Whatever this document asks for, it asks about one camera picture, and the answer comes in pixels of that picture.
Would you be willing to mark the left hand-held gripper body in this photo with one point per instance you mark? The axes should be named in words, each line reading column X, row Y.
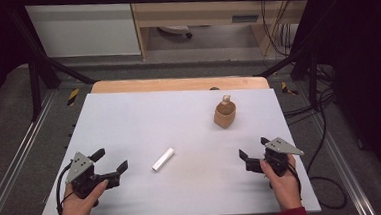
column 79, row 167

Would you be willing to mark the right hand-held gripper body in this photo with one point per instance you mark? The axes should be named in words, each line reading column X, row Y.
column 279, row 150

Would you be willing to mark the brown wooden cup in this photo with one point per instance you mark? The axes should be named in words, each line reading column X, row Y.
column 225, row 117

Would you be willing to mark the white cylindrical tube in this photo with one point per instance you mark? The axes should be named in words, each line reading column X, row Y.
column 163, row 159

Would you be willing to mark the person's right hand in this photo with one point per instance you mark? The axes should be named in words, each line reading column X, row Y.
column 283, row 188

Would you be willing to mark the person's left hand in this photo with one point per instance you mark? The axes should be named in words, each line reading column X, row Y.
column 77, row 208

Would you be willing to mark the yellow black tape strip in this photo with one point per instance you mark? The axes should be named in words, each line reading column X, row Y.
column 73, row 96
column 288, row 88

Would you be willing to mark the black metal stand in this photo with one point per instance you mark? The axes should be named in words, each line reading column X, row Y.
column 35, row 87
column 312, row 80

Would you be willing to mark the wooden table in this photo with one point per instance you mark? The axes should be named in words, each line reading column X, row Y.
column 177, row 85

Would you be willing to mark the white cabinet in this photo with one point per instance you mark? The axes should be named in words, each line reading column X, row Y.
column 83, row 30

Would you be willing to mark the office chair base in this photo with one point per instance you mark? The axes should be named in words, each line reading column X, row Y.
column 175, row 30

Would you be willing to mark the light wooden desk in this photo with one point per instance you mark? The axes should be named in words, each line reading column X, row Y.
column 199, row 13

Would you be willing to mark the aluminium floor rail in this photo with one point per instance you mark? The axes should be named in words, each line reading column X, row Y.
column 339, row 165
column 20, row 148

